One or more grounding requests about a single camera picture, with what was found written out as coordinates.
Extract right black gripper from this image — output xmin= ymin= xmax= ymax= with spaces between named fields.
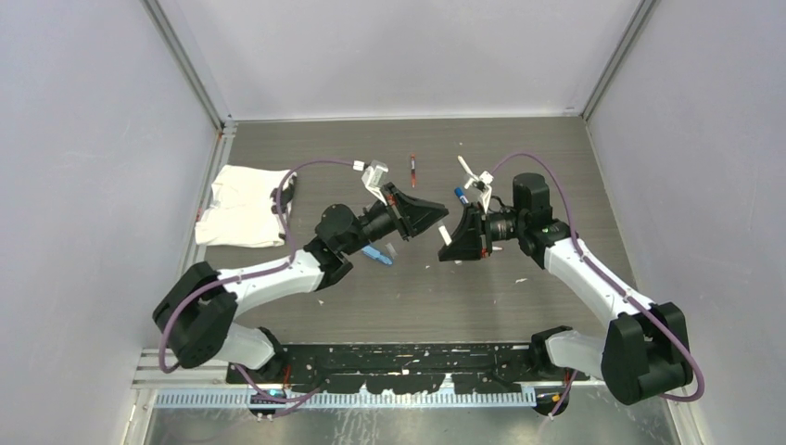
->
xmin=437 ymin=200 xmax=526 ymax=260

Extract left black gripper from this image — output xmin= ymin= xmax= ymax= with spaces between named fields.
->
xmin=343 ymin=186 xmax=450 ymax=259

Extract white marker with blue cap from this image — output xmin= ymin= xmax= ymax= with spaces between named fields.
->
xmin=454 ymin=187 xmax=469 ymax=206

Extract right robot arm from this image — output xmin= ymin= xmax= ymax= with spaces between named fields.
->
xmin=438 ymin=172 xmax=704 ymax=405

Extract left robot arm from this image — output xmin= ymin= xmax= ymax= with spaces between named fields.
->
xmin=152 ymin=183 xmax=449 ymax=383

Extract blue pen cap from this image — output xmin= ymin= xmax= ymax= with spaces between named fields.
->
xmin=361 ymin=245 xmax=393 ymax=266

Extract white pen upper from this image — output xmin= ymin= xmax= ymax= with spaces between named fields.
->
xmin=457 ymin=155 xmax=475 ymax=181

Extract clear grey cap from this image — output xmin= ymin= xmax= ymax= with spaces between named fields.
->
xmin=386 ymin=243 xmax=398 ymax=258

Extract white stained cloth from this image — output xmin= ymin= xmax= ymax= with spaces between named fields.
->
xmin=195 ymin=164 xmax=298 ymax=248

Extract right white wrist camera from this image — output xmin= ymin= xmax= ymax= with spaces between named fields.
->
xmin=463 ymin=172 xmax=493 ymax=212

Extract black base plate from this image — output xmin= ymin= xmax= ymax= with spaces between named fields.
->
xmin=249 ymin=342 xmax=571 ymax=395

